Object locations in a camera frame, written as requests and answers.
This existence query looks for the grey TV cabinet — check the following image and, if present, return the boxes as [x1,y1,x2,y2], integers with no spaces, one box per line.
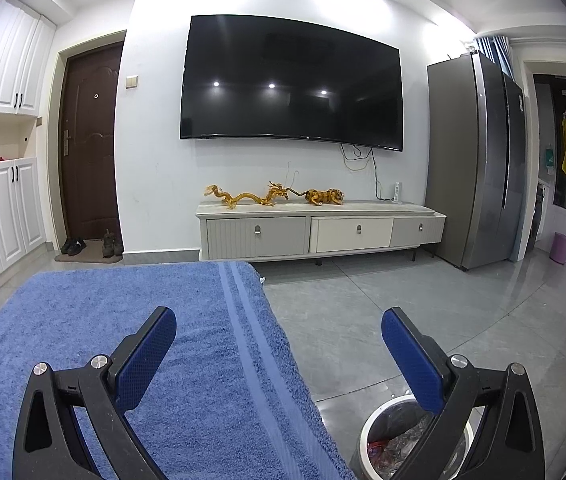
[195,199,448,267]

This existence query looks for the grey refrigerator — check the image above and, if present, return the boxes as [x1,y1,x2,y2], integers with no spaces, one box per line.
[426,51,526,271]

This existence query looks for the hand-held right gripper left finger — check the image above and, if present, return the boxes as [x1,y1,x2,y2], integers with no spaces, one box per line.
[12,306,178,480]

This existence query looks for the white round trash bin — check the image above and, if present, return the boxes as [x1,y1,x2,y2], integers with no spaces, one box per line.
[348,394,475,480]

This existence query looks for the black wall television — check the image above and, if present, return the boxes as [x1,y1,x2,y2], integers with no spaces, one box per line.
[179,14,405,152]

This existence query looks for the black television cable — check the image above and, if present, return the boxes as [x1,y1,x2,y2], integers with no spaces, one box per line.
[340,142,394,201]

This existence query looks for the golden tiger figurine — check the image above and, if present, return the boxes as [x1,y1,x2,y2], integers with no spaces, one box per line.
[304,188,346,207]

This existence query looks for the white floor cupboard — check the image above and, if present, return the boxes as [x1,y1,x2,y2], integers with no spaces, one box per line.
[0,157,48,286]

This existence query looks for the black bin liner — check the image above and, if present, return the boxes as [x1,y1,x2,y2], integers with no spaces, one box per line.
[365,402,469,476]

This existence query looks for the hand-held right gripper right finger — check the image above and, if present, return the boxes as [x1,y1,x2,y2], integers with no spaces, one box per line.
[381,307,546,480]

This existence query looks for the brown entrance door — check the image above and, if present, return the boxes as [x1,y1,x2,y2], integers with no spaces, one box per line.
[60,42,124,256]

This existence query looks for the blue towel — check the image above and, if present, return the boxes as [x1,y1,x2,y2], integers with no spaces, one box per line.
[0,260,356,480]

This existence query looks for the golden dragon figurine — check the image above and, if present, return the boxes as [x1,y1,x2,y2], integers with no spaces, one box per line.
[203,180,304,209]

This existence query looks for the brown door mat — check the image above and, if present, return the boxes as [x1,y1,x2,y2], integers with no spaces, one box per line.
[54,240,124,263]

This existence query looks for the white wall cupboard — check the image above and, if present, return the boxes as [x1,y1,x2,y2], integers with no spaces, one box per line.
[0,0,58,116]

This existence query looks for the blue curtain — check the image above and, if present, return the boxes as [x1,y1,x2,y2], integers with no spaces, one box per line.
[476,36,514,78]

